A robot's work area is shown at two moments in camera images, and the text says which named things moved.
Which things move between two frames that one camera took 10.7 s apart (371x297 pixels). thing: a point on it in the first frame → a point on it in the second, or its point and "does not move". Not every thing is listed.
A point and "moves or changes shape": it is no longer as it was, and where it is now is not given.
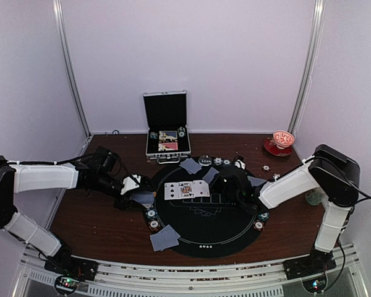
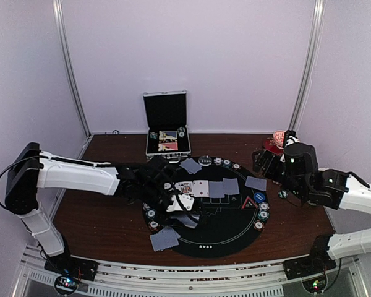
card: (164, 239) does not move
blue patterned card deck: (146, 198) moves or changes shape
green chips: (151, 213) does not move
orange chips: (154, 225) does not move
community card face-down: (209, 174) → (216, 189)
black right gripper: (217, 182) → (264, 155)
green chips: (264, 216) does not move
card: (190, 166) does not move
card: (256, 182) does not move
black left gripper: (130, 204) → (174, 213)
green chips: (226, 163) does not move
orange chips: (258, 225) does not move
